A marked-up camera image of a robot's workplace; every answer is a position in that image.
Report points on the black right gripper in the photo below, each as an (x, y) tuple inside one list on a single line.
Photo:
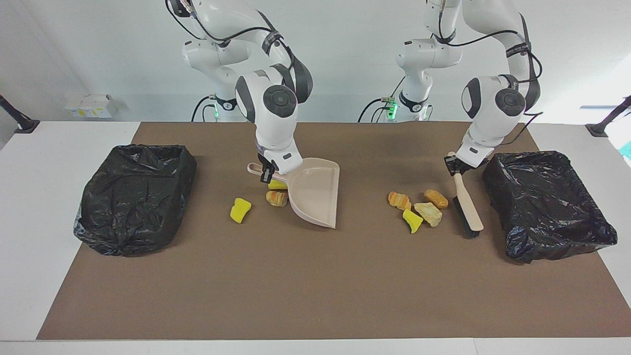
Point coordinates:
[(265, 160)]

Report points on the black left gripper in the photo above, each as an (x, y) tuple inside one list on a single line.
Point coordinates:
[(472, 164)]

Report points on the yellow notched sponge piece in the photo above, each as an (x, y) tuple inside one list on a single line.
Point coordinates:
[(277, 185)]

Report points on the short striped croissant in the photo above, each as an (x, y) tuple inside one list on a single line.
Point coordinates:
[(277, 198)]

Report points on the brown fried nugget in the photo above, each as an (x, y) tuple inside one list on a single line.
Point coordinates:
[(437, 198)]

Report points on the beige hand brush black bristles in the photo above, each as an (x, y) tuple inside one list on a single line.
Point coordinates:
[(468, 207)]

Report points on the beige plastic dustpan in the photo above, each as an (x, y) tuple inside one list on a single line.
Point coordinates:
[(315, 197)]

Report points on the pale stone-like bread chunk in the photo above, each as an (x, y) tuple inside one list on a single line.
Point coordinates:
[(429, 213)]

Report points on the long striped croissant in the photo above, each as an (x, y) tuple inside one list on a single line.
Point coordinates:
[(399, 200)]

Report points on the yellow wedge sponge piece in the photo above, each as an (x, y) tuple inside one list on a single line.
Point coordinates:
[(412, 220)]

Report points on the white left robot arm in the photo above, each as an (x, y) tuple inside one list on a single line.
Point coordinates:
[(493, 118)]

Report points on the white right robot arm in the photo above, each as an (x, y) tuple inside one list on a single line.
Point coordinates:
[(276, 118)]

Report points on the black bag lined bin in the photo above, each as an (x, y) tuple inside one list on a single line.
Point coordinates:
[(542, 207), (133, 197)]

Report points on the brown table mat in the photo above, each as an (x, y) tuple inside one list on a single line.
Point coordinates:
[(315, 305)]

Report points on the teal object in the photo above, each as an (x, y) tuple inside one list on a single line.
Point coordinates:
[(627, 150)]

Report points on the white cardboard box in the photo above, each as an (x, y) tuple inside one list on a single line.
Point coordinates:
[(91, 106)]

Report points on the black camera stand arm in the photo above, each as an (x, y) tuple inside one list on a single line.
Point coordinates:
[(609, 121), (17, 118)]

